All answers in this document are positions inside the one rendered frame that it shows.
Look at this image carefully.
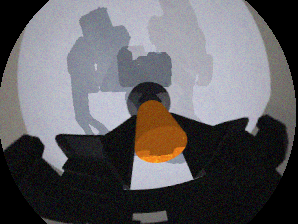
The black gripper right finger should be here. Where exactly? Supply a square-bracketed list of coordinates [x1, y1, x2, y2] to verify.
[170, 113, 249, 180]

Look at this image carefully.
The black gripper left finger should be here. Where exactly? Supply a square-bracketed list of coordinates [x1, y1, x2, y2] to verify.
[56, 115, 137, 190]

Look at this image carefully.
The orange knob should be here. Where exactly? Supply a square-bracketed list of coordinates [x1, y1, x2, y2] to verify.
[134, 100, 188, 163]

